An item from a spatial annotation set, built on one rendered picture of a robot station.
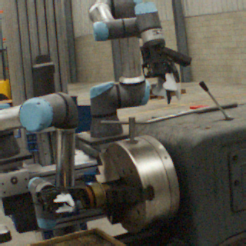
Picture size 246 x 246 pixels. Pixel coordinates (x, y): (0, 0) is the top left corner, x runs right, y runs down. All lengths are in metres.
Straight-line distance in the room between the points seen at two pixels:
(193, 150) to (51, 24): 1.06
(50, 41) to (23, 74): 0.20
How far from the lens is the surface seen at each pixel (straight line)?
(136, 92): 2.25
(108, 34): 1.77
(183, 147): 1.64
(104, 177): 1.70
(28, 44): 2.34
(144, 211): 1.62
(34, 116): 1.73
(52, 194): 1.68
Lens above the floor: 1.55
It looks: 13 degrees down
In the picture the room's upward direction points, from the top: 6 degrees counter-clockwise
